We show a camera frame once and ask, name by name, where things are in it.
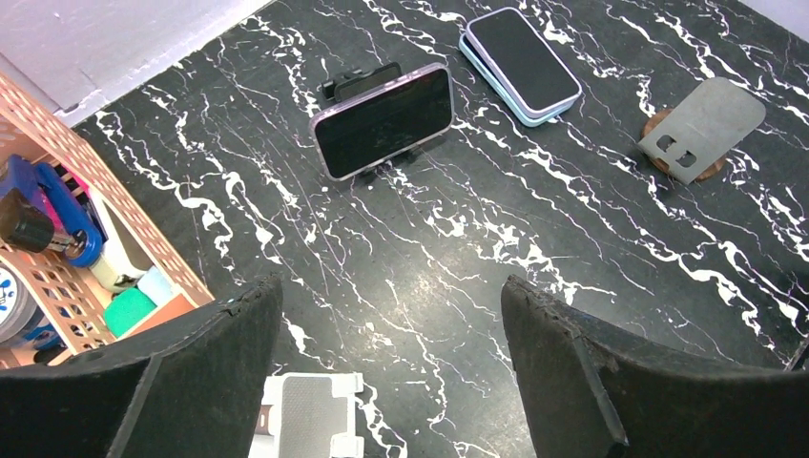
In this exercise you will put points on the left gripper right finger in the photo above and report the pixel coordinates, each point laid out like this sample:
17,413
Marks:
592,389

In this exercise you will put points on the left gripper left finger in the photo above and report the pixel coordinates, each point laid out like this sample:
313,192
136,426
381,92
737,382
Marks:
190,387

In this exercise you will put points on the phone with pink case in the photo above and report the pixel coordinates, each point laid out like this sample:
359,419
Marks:
366,129

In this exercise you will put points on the phone with purple case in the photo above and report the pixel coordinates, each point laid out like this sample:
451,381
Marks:
524,64

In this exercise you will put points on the grey stand on wooden base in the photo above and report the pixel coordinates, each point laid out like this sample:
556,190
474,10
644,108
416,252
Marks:
702,129

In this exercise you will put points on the black phone stand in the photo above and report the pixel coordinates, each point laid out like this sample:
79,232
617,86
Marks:
343,86

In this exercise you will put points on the phone with blue case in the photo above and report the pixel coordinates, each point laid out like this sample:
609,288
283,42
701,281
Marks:
480,66

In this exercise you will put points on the green eraser block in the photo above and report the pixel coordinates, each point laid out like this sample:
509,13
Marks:
127,309

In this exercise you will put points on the white stapler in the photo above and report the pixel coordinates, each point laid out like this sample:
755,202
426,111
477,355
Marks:
122,262

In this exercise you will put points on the orange plastic file organizer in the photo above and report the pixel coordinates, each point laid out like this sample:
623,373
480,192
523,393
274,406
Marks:
71,301

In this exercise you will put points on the round blue white tape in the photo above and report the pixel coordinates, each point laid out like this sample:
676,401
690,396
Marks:
18,311

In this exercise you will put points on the blue black tool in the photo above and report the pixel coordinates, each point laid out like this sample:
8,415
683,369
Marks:
39,212

